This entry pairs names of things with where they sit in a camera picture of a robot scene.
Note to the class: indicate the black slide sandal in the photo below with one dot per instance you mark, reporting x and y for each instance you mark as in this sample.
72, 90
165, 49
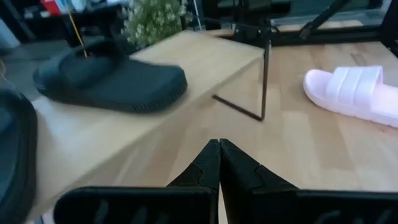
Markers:
15, 155
118, 87

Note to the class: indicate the wooden shelf with black frame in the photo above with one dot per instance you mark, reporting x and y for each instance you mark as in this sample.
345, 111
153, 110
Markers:
202, 56

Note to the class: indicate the pink slide sandal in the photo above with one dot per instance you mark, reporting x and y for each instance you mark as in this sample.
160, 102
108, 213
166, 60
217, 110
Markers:
348, 90

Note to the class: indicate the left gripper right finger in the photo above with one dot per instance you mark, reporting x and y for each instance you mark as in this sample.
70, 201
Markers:
295, 208

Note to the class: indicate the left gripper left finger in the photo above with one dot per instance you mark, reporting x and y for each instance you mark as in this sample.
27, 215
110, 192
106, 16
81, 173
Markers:
140, 205

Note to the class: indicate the potted plant with white flowers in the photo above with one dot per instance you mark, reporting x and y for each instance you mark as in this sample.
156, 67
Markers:
152, 21

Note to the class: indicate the black aluminium rig frame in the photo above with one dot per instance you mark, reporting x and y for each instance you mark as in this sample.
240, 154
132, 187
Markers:
326, 34

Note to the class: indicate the red box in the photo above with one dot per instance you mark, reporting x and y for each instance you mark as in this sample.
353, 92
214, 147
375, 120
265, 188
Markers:
51, 7

